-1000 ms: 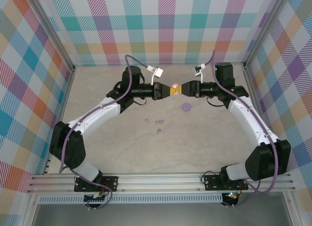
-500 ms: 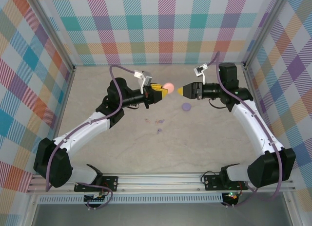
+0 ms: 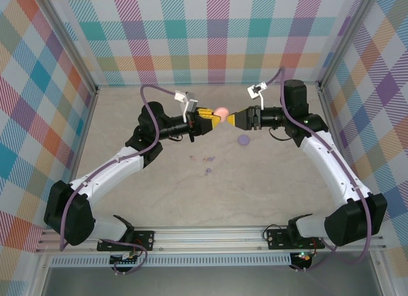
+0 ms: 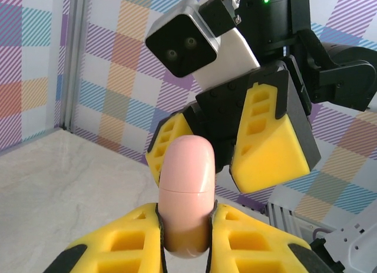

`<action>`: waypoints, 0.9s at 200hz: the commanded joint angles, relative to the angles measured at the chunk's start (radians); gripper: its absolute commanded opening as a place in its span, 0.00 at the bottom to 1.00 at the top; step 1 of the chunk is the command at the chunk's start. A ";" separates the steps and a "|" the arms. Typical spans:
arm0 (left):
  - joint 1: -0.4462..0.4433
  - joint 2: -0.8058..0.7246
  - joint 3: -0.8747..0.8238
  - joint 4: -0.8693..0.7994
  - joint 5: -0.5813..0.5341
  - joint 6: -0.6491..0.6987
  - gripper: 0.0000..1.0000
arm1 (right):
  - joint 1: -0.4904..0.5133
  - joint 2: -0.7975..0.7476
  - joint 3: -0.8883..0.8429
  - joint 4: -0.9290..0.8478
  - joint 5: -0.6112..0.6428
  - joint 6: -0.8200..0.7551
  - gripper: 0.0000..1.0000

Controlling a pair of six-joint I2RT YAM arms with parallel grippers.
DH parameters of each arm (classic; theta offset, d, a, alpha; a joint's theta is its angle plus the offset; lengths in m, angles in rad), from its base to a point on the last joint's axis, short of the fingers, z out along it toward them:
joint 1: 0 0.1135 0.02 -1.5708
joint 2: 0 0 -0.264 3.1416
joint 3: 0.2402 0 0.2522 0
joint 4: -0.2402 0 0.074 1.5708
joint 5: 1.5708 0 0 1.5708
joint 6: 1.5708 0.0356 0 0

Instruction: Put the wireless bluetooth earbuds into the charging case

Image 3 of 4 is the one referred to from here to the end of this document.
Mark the purple earbud charging case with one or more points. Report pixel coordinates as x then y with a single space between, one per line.
244 140

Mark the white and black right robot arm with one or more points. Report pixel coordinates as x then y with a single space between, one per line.
320 163

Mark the black circuit board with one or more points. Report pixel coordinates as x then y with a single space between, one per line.
303 257
124 260

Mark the black right circuit board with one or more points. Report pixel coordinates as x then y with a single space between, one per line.
303 257

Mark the pink earbud charging case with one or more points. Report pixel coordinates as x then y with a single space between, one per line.
221 112

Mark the aluminium upright post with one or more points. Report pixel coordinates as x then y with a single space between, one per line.
344 41
68 41

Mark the aluminium right side rail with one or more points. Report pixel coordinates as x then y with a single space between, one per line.
325 104

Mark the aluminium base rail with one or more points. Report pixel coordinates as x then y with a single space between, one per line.
207 237

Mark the aluminium left upright post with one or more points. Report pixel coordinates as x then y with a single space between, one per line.
68 41

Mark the aluminium left side rail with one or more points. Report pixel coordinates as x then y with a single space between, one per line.
83 133

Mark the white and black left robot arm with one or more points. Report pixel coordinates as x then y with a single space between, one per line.
111 178

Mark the aluminium right upright post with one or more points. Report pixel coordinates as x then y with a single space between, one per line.
344 41

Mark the black left circuit board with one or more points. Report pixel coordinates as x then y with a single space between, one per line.
124 260

